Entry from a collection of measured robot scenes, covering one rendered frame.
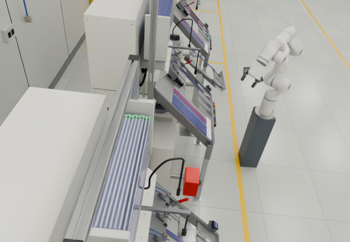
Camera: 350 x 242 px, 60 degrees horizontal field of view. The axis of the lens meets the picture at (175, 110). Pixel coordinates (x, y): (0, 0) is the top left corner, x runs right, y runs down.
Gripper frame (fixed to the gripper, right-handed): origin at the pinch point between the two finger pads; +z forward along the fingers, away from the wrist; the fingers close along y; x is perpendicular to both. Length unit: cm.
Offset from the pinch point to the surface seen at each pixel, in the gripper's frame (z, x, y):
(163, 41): 8, -17, 60
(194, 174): 74, 1, -6
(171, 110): 47, -25, 26
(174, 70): 22, -51, 35
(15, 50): 93, -135, 162
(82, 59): 95, -292, 110
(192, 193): 87, 3, -13
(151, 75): 31, -12, 56
